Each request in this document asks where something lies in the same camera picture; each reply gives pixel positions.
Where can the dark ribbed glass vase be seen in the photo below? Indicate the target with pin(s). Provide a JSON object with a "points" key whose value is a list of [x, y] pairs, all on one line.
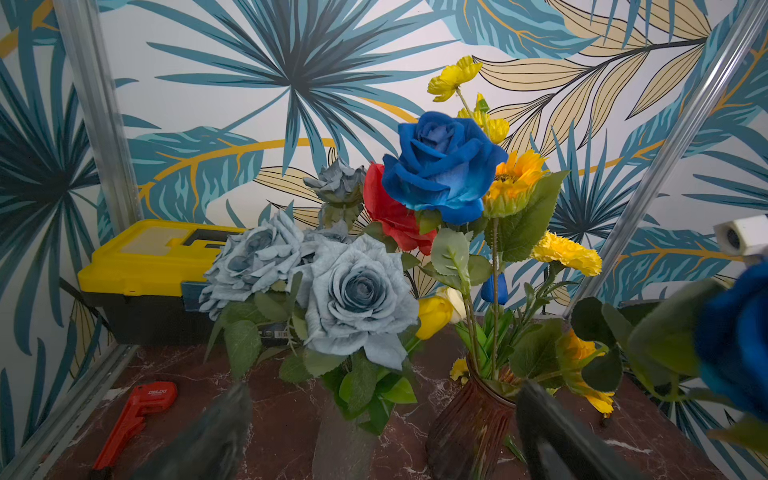
{"points": [[466, 440]]}

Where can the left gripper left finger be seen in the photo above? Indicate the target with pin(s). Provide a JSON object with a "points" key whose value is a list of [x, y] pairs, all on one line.
{"points": [[211, 447]]}

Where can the tall sunflower at back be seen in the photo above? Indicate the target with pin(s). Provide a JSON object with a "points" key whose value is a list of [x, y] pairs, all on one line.
{"points": [[514, 183]]}

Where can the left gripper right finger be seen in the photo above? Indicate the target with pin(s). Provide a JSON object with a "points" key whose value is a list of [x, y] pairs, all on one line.
{"points": [[557, 446]]}

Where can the yellow carnation vase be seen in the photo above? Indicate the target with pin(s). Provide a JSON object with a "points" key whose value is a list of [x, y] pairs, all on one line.
{"points": [[553, 248]]}

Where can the red rose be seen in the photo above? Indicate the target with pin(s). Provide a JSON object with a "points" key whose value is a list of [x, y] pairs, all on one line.
{"points": [[396, 219]]}

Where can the blue rose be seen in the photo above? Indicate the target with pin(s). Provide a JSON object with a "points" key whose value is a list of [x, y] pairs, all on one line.
{"points": [[731, 342], [446, 164]]}

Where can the red pipe wrench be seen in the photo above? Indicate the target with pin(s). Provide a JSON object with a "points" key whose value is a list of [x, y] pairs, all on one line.
{"points": [[144, 400]]}

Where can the cream rosebud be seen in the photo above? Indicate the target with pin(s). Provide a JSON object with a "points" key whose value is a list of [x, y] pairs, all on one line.
{"points": [[455, 298]]}

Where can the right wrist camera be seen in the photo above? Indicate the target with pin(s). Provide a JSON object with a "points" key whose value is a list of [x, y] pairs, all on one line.
{"points": [[745, 238]]}

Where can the grey rose left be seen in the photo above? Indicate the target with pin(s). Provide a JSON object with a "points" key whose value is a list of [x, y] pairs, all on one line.
{"points": [[251, 262]]}

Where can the yellow black toolbox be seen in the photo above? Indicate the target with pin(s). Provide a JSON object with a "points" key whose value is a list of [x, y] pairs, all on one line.
{"points": [[148, 280]]}

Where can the clear glass vase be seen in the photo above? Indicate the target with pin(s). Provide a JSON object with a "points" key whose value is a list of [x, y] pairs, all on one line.
{"points": [[343, 450]]}

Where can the small blue tulip bud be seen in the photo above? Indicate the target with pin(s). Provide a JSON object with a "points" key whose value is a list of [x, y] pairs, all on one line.
{"points": [[495, 290]]}

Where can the grey rose front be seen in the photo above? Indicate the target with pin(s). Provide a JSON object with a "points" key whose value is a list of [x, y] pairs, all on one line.
{"points": [[359, 299]]}

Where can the grey rose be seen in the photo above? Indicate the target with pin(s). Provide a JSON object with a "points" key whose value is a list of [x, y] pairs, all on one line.
{"points": [[251, 262], [338, 184], [359, 299]]}

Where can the grey rose back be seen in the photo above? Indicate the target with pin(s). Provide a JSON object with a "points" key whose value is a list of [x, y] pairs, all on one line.
{"points": [[338, 184]]}

